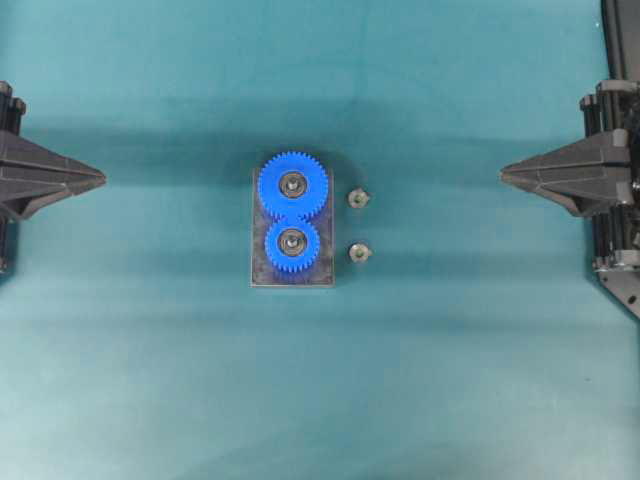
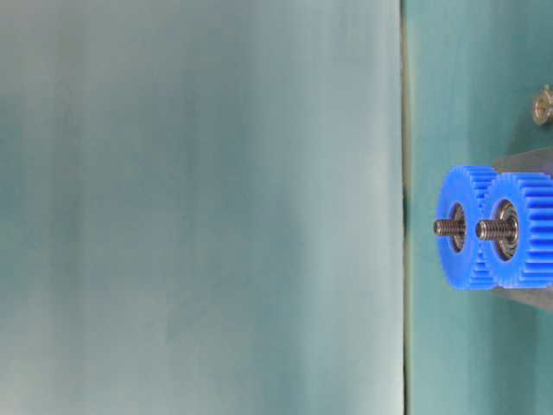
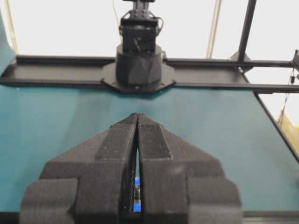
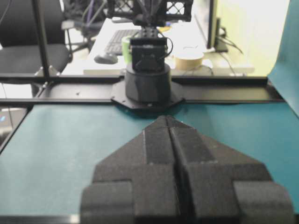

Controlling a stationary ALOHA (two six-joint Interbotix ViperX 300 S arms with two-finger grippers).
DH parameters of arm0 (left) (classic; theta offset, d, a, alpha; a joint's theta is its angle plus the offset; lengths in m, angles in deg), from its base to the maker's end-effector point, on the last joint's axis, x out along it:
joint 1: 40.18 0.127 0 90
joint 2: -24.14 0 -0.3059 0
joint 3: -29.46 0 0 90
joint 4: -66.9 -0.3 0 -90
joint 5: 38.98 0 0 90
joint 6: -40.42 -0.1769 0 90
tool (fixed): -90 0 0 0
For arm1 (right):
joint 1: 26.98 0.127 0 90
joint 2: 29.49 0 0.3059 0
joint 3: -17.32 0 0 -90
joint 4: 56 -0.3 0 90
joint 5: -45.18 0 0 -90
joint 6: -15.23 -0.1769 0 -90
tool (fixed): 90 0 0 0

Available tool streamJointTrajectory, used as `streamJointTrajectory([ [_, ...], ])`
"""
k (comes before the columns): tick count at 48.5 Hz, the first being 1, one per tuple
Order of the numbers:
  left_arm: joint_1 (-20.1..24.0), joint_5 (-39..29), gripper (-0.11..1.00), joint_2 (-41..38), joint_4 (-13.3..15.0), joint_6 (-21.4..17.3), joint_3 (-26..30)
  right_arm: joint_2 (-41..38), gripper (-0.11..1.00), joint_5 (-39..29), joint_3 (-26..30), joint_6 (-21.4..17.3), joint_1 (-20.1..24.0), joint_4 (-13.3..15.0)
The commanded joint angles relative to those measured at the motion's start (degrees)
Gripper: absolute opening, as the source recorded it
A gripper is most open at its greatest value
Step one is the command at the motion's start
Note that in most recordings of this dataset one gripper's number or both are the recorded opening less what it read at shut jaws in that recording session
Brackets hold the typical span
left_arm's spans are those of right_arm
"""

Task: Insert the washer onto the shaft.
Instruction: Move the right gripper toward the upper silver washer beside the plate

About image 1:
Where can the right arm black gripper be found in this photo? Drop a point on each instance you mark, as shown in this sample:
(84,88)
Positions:
(576,178)

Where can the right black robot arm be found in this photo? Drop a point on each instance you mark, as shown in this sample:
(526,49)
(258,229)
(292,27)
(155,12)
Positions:
(631,280)

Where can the small blue plastic gear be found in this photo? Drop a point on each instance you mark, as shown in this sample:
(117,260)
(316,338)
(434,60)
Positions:
(292,245)

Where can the large blue plastic gear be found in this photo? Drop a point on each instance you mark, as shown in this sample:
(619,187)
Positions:
(293,184)

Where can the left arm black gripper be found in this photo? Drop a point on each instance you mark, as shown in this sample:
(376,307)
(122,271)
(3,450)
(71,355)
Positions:
(22,155)

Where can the grey metal base plate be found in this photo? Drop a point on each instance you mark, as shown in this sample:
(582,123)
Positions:
(321,274)

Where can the black frame rail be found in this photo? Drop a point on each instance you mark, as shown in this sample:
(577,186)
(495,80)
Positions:
(621,27)

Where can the grey metal washer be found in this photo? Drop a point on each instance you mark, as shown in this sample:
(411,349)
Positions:
(358,198)
(359,252)

